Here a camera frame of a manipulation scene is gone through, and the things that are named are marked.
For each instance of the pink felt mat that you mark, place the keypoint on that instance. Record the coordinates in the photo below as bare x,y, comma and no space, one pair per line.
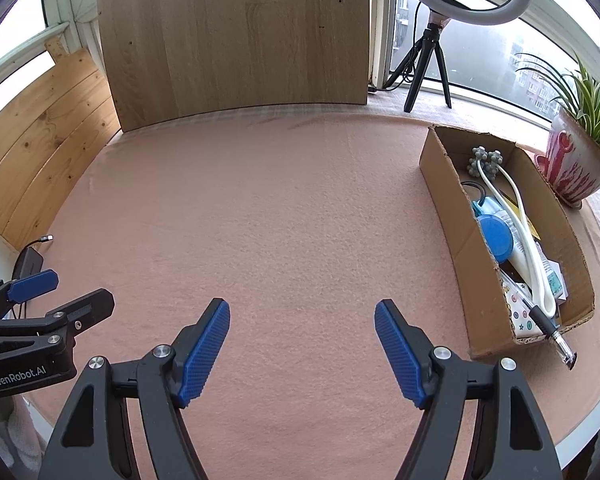
280,235

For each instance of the white tube blue cap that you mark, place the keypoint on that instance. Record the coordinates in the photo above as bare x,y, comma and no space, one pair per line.
519,255

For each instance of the blue round lid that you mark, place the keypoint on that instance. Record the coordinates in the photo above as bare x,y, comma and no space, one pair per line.
497,237

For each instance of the cardboard box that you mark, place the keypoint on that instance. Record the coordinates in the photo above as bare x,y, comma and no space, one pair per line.
450,200

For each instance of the white green packet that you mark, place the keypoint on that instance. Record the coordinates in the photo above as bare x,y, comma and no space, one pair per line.
555,280

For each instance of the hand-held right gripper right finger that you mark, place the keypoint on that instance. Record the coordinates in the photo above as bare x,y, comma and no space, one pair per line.
400,355

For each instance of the clear black gel pen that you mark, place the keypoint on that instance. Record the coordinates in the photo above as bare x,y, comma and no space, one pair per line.
542,322

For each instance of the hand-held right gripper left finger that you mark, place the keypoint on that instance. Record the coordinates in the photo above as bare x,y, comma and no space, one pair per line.
205,355

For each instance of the potted plant red white pot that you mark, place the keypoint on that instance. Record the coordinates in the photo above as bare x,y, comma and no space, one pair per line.
575,160

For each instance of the light wooden board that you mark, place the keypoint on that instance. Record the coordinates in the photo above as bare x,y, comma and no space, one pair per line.
230,35

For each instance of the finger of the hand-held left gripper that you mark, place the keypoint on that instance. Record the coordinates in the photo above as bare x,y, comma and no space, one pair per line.
32,285
92,305

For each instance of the black tripod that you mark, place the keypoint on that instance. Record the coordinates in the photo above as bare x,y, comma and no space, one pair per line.
416,80

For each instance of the black adapter box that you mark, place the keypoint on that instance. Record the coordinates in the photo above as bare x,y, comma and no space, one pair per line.
27,262

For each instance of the pine plank panel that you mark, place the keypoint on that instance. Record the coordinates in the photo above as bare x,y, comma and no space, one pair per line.
40,150

